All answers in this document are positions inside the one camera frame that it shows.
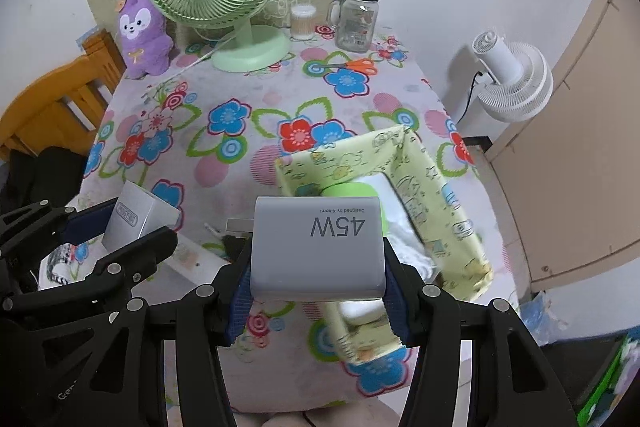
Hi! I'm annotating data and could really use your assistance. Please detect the small white charger box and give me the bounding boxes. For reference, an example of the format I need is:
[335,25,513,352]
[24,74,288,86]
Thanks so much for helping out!
[102,181,180,253]

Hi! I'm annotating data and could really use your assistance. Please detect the grey 45W charger box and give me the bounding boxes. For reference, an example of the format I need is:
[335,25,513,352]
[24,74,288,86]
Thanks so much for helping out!
[250,196,385,301]

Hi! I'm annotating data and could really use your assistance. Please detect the white power strip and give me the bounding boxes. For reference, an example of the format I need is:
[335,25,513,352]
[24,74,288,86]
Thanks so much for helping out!
[165,234,228,286]

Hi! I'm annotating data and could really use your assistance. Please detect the black cloth on chair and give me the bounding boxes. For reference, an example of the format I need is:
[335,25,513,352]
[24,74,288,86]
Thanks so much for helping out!
[1,146,88,213]

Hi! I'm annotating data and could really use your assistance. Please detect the wooden chair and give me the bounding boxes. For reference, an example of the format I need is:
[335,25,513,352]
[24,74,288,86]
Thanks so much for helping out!
[0,29,125,161]

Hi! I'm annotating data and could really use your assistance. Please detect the yellow patterned fabric storage box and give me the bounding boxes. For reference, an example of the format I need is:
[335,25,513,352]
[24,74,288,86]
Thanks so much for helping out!
[256,126,492,365]

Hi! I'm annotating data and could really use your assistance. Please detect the white crumpled plastic bag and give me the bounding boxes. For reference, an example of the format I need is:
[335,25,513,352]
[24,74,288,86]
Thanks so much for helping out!
[385,211,438,283]

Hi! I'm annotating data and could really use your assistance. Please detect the floral tablecloth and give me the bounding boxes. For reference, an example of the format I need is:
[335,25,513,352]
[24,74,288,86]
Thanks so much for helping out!
[73,29,503,413]

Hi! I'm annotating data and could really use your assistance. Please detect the green rounded container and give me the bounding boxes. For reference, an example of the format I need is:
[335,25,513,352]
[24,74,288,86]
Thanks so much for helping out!
[321,181,388,236]

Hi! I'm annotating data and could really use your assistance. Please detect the beige wooden door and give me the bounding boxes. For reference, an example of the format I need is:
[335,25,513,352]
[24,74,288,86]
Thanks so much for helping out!
[488,0,639,291]

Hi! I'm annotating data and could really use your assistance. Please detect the purple plush toy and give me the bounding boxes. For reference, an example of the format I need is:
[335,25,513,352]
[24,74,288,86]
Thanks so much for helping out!
[116,0,174,79]

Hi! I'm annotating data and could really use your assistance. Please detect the white standing fan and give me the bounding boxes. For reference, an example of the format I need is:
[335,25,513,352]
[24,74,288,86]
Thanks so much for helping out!
[457,30,554,124]

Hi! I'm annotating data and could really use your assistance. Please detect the cotton swab container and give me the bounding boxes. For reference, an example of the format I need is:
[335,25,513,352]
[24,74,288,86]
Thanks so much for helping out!
[290,4,317,41]

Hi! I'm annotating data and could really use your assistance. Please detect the orange handled scissors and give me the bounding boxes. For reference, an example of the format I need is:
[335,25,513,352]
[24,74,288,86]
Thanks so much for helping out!
[316,58,378,76]

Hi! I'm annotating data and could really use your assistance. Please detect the glass jar with handle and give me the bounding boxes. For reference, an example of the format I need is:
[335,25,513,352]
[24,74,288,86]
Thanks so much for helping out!
[326,0,380,53]

